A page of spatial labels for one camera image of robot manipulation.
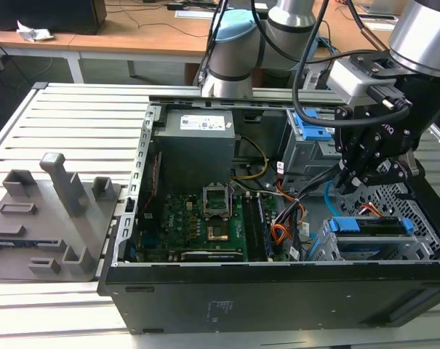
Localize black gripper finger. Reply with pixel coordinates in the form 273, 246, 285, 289
334, 125, 388, 196
361, 151, 427, 187

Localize blue disk wire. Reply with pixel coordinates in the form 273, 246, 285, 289
324, 180, 340, 221

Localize hard disk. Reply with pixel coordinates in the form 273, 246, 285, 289
327, 214, 414, 238

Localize empty blue disk carrier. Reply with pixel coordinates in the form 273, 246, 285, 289
293, 108, 332, 142

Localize metal disk bay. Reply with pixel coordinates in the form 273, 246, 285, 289
310, 214, 440, 263

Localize grey metal drive cage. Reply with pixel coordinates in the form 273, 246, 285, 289
283, 107, 346, 182

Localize metal socket cover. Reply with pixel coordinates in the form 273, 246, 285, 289
201, 183, 232, 219

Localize grey power supply unit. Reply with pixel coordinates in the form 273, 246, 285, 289
153, 108, 237, 179

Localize black PC case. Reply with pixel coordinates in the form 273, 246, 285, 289
95, 95, 440, 335

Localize black graphics card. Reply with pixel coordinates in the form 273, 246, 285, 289
179, 249, 244, 262

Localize green motherboard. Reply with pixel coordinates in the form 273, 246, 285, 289
137, 192, 279, 262

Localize wooden desk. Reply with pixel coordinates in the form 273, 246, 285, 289
0, 0, 399, 84

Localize grey parts rack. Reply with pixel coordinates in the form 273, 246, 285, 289
0, 152, 123, 283

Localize crumpled white paper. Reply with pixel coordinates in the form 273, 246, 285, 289
16, 20, 56, 44

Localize black box on desk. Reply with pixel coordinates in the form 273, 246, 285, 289
0, 0, 108, 36

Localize black wire bundle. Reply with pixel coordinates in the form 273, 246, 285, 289
284, 159, 343, 262

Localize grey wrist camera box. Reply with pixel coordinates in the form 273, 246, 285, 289
328, 60, 379, 108

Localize thick black camera cable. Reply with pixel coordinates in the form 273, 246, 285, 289
291, 0, 413, 128

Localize yellow power wires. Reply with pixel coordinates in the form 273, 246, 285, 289
230, 136, 271, 181

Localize orange red power wires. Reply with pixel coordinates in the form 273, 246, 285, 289
272, 181, 310, 252

